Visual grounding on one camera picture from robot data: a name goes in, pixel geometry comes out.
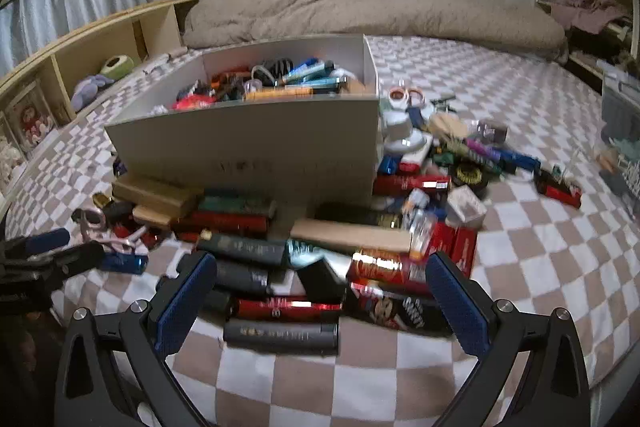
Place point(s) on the small black box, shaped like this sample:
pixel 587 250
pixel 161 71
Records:
pixel 320 279

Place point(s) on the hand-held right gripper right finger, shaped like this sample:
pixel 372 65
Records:
pixel 457 307

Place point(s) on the clear storage bin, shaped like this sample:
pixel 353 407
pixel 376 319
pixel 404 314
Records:
pixel 622 142

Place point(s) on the pink scissors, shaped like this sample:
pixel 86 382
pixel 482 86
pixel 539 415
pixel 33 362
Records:
pixel 125 241

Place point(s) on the grey curtain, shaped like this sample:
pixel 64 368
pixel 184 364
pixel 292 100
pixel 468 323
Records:
pixel 75 2

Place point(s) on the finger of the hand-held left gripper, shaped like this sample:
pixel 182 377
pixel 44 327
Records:
pixel 47 241
pixel 75 259

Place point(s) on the long wooden box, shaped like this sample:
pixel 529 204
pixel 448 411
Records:
pixel 350 234

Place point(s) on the blue metallic tube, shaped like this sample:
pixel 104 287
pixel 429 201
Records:
pixel 122 263

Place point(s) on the red shiny packet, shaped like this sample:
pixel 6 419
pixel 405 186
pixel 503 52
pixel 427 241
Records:
pixel 385 269

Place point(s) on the black hair claw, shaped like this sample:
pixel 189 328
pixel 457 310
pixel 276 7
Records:
pixel 277 68

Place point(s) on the clear case with red doll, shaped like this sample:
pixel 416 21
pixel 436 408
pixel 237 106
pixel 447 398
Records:
pixel 32 119

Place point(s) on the wooden block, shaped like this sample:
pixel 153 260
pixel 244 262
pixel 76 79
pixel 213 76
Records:
pixel 155 194

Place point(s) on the small white box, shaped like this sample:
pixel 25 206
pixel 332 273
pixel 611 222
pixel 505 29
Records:
pixel 466 203

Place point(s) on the red and black box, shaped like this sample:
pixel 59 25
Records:
pixel 557 188

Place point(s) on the checkered bed sheet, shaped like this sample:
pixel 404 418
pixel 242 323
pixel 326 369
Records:
pixel 525 257

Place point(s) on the red shiny tube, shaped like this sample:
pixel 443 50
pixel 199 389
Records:
pixel 287 308

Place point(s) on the clear case with white doll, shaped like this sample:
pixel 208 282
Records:
pixel 11 157

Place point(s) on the long red tube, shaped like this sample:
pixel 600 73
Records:
pixel 410 184

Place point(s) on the white cardboard box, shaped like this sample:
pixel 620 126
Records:
pixel 250 142

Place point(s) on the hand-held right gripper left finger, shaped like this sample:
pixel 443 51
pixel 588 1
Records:
pixel 182 307

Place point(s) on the beige quilt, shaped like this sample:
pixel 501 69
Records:
pixel 350 19

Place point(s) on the black lettered tube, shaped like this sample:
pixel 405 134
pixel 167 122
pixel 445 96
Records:
pixel 242 249

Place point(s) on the purple tube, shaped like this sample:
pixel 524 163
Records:
pixel 482 147

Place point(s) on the green plush toy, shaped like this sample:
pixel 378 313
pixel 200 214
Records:
pixel 117 68

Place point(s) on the dark grey tube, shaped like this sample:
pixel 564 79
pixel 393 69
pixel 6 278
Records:
pixel 280 337

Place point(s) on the red flat box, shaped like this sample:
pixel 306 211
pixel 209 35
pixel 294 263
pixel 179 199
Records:
pixel 457 244

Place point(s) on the brown tape roll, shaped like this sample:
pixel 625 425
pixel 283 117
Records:
pixel 492 132

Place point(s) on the white ceramic holder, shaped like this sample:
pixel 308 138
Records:
pixel 402 132

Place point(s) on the pile of pink clothes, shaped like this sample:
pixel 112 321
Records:
pixel 585 12

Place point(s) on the wooden bedside shelf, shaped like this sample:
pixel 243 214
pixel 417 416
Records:
pixel 100 24

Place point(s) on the purple plush toy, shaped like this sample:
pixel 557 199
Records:
pixel 90 92

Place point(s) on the black cartoon snack packet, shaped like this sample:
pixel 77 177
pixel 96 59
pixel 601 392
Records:
pixel 395 309

